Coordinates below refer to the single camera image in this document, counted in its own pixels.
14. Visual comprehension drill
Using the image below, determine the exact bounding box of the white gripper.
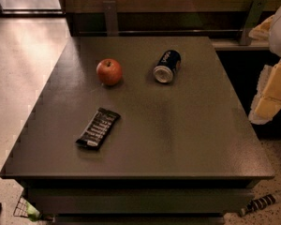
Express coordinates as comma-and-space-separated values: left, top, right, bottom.
248, 7, 281, 125

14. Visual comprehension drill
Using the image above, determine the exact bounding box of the blue pepsi can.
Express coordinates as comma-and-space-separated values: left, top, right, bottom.
153, 50, 181, 83

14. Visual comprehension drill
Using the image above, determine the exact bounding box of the striped black white stick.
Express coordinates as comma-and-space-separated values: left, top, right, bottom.
239, 190, 281, 217

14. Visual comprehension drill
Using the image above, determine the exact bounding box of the dark grey table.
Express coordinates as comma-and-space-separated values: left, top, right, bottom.
0, 37, 274, 225

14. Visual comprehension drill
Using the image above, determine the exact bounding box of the red apple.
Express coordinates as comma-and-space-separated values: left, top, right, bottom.
96, 58, 123, 86

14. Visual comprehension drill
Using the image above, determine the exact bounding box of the black snack bar wrapper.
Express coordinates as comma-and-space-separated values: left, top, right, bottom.
76, 108, 121, 150

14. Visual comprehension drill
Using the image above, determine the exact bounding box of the left metal bracket post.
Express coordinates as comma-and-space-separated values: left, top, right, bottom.
103, 0, 119, 37

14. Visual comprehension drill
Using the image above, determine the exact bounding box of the wire basket with green item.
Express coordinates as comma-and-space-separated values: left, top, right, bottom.
13, 195, 41, 222

